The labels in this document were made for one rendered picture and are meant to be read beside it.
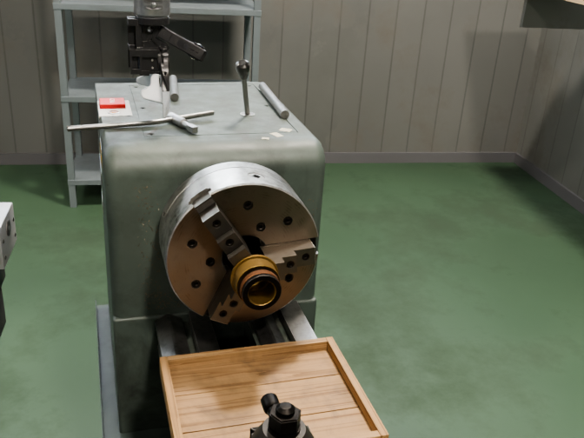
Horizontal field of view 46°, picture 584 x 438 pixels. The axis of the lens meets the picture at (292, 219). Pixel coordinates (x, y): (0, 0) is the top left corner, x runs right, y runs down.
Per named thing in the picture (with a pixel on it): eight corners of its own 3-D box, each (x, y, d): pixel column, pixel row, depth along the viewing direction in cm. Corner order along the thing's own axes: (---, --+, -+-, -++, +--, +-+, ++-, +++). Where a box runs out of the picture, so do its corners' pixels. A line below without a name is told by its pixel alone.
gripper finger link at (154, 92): (142, 118, 144) (138, 77, 146) (169, 117, 146) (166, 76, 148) (142, 114, 141) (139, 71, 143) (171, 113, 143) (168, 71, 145)
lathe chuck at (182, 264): (149, 296, 145) (174, 157, 133) (288, 304, 156) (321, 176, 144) (153, 319, 137) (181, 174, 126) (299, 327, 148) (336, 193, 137)
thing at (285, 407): (263, 419, 84) (265, 396, 82) (295, 414, 85) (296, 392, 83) (272, 441, 80) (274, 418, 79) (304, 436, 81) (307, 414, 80)
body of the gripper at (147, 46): (128, 69, 150) (126, 13, 145) (168, 69, 153) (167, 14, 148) (130, 77, 144) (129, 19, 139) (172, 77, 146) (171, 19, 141)
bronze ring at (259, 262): (227, 249, 129) (237, 273, 121) (275, 245, 132) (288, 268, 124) (227, 292, 133) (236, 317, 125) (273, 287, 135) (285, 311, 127)
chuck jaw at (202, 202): (223, 246, 138) (189, 203, 132) (243, 232, 138) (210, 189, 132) (234, 272, 128) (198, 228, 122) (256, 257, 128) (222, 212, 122)
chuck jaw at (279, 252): (255, 236, 139) (311, 228, 142) (256, 257, 141) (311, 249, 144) (269, 262, 129) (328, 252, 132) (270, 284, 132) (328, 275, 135)
